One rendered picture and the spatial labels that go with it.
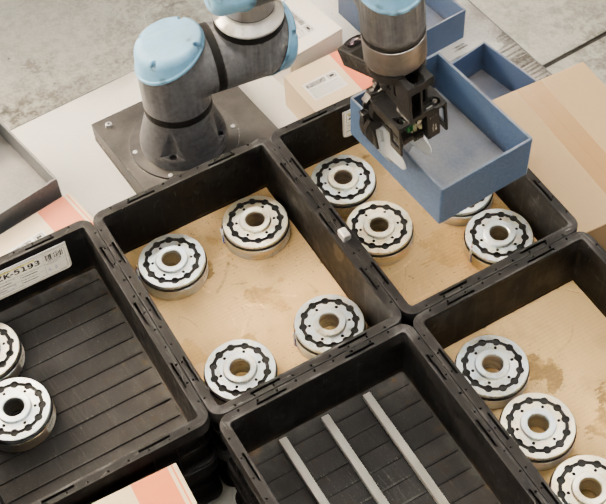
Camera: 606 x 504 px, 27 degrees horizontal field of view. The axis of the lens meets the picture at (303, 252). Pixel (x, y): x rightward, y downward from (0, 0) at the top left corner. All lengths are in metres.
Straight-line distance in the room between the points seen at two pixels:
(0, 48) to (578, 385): 2.18
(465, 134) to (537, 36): 1.72
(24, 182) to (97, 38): 1.37
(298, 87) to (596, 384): 0.77
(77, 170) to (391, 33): 0.97
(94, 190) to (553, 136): 0.79
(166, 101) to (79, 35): 1.49
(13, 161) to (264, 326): 0.60
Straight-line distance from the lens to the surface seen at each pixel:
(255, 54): 2.04
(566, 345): 1.84
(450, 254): 1.91
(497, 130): 1.71
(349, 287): 1.84
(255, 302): 1.87
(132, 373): 1.83
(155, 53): 2.02
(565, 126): 2.06
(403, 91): 1.47
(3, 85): 3.44
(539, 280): 1.84
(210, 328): 1.85
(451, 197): 1.62
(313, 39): 2.28
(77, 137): 2.30
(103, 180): 2.22
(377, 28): 1.40
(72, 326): 1.89
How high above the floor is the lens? 2.37
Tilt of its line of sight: 53 degrees down
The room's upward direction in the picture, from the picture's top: 4 degrees counter-clockwise
